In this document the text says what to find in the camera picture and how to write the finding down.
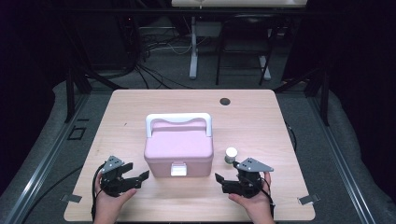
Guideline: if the person's left hand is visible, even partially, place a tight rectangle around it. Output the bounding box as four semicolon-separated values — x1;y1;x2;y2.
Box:
93;172;138;218

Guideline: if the small bottle with white cap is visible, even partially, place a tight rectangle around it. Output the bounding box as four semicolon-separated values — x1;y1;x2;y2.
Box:
224;147;238;165

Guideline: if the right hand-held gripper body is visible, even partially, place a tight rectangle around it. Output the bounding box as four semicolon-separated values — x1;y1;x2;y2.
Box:
232;157;275;199

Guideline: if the aluminium floor rail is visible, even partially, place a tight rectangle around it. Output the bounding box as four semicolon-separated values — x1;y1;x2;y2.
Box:
3;92;92;224
306;94;377;224

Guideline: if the pink storage box white handle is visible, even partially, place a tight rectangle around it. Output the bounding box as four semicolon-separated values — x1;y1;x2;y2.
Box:
143;112;215;178

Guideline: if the hand-held gripper black cable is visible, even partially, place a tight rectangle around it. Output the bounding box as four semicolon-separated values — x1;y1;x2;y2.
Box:
258;176;276;218
91;162;106;220

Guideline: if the black cable beside table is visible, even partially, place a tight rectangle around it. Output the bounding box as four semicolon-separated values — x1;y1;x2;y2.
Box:
284;120;298;152

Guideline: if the black metal stand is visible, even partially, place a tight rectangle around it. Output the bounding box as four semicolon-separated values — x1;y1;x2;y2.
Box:
274;66;331;127
64;62;129;124

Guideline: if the black floor cable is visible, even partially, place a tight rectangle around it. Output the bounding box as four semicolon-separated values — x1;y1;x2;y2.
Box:
20;166;85;224

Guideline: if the black chair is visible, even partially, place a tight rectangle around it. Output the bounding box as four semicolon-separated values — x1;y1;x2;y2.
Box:
215;13;281;87

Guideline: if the tangle of floor cables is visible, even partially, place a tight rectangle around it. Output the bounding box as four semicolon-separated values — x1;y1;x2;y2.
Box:
134;26;194;90

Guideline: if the left hand-held gripper black cable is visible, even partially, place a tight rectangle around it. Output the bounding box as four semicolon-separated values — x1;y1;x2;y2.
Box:
91;162;106;220

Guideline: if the white desk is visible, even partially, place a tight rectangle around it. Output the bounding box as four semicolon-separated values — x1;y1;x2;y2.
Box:
171;0;308;81

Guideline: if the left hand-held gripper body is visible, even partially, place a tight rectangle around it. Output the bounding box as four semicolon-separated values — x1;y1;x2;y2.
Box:
100;155;132;198

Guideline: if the right hand-held gripper black cable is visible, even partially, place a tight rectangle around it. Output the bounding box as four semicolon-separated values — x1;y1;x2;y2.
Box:
258;176;276;218

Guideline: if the grey tape strip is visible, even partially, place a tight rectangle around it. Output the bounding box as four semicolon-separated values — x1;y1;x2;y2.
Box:
297;193;320;205
60;193;83;203

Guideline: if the person's right hand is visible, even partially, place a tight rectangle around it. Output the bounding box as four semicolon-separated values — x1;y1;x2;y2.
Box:
228;172;275;218

